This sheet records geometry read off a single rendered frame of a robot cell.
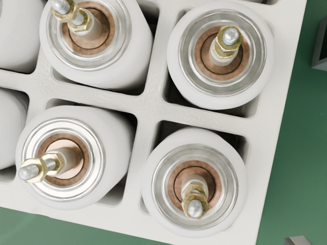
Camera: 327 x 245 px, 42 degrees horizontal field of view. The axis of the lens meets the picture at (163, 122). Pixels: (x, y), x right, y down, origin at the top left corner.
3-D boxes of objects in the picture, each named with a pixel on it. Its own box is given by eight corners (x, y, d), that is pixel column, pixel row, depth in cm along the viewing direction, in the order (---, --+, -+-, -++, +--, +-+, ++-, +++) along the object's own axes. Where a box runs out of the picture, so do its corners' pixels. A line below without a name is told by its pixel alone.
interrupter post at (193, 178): (213, 185, 37) (215, 192, 34) (195, 205, 38) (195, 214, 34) (193, 166, 38) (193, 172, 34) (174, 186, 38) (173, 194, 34)
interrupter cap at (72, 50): (113, -27, 38) (111, -30, 37) (145, 52, 38) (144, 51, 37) (35, 6, 38) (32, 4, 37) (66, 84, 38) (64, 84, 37)
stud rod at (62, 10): (89, 18, 36) (63, -7, 29) (91, 30, 36) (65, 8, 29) (78, 20, 36) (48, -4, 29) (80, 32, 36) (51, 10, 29)
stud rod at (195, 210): (187, 195, 36) (187, 217, 28) (189, 183, 36) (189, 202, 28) (199, 197, 36) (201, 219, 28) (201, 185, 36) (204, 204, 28)
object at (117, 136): (141, 107, 56) (117, 105, 38) (141, 181, 56) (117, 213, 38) (68, 107, 56) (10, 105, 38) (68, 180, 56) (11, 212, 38)
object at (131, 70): (142, 7, 55) (118, -44, 37) (170, 76, 55) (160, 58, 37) (74, 35, 56) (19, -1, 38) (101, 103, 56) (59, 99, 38)
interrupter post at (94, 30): (97, 11, 38) (88, 1, 34) (107, 36, 38) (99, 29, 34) (72, 22, 38) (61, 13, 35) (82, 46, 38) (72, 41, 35)
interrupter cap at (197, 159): (256, 183, 37) (257, 185, 37) (197, 246, 38) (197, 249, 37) (191, 125, 37) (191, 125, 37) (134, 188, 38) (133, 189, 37)
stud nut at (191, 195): (179, 213, 30) (179, 216, 30) (183, 189, 30) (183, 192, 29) (207, 218, 30) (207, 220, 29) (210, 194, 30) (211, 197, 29)
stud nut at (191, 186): (180, 202, 34) (180, 204, 33) (184, 181, 34) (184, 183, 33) (205, 206, 34) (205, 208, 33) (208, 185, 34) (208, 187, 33)
